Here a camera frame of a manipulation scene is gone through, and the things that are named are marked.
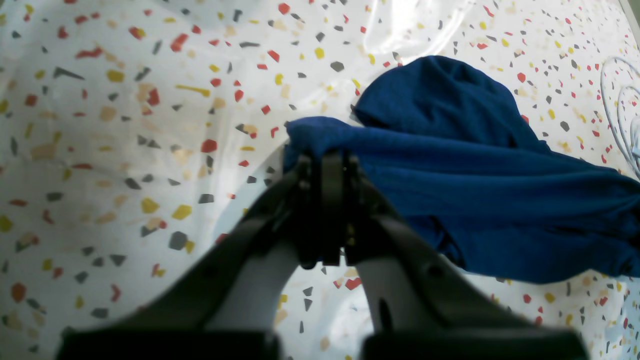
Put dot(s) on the dark blue t-shirt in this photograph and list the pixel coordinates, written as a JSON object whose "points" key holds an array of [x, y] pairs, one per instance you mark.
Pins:
{"points": [[447, 146]]}

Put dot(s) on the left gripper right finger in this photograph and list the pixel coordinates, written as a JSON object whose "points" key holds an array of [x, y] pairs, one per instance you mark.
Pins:
{"points": [[421, 308]]}

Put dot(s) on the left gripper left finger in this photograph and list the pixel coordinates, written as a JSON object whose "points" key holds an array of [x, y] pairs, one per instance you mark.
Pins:
{"points": [[224, 307]]}

